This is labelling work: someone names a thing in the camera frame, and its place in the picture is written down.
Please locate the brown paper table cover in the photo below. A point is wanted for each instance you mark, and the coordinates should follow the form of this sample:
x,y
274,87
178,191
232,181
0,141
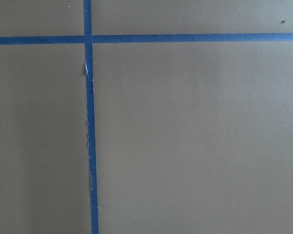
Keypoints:
x,y
192,138

